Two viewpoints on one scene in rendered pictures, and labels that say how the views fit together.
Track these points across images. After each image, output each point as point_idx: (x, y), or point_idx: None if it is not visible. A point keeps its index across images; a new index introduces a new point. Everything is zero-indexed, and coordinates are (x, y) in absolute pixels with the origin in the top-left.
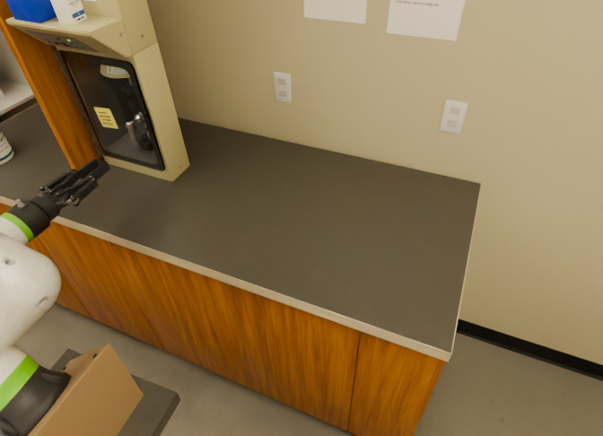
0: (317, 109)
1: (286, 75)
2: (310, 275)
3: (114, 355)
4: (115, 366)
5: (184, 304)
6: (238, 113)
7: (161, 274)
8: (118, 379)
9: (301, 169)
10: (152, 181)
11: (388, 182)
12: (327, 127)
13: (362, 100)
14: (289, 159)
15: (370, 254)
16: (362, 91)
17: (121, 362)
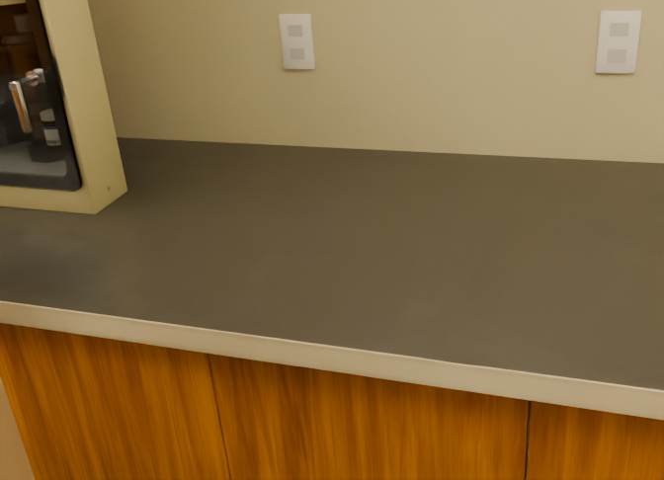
0: (363, 75)
1: (303, 17)
2: (403, 315)
3: (2, 395)
4: (2, 428)
5: (123, 464)
6: (212, 110)
7: (74, 391)
8: (8, 469)
9: (345, 176)
10: (55, 217)
11: (516, 178)
12: (385, 108)
13: (446, 41)
14: (319, 167)
15: (517, 273)
16: (444, 23)
17: (16, 426)
